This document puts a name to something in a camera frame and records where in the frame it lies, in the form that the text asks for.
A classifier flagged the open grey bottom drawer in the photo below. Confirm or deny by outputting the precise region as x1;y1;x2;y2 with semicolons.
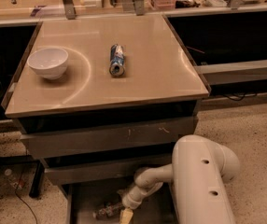
66;176;178;224

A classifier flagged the plastic bottle on floor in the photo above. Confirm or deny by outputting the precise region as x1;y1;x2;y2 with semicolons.
4;168;25;189

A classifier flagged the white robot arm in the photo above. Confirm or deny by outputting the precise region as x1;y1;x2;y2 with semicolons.
121;134;240;224

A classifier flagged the clear plastic water bottle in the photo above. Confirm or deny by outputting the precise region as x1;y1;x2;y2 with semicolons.
92;202;123;220

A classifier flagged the black floor cable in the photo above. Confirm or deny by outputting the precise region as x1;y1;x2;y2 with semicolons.
14;165;40;224

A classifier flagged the white ceramic bowl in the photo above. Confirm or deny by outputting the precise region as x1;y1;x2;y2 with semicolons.
27;48;69;79

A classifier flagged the grey side shelf rail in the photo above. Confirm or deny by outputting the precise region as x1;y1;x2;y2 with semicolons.
195;60;267;85

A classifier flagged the grey top drawer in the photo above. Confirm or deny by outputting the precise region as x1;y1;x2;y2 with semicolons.
21;116;198;159

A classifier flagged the grey middle drawer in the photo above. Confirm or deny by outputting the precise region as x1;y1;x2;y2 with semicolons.
45;152;172;186

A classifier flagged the grey metal post left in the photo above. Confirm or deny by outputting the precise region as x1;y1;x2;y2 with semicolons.
63;0;76;20

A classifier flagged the grey drawer cabinet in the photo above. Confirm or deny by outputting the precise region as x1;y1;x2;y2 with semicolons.
1;13;212;224

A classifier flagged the black table leg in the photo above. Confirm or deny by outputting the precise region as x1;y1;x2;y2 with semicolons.
29;162;45;198

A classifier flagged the blue soda can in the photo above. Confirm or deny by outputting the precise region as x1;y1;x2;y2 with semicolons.
109;44;125;77

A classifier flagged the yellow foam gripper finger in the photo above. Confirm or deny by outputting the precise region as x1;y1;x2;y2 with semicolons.
119;208;134;224

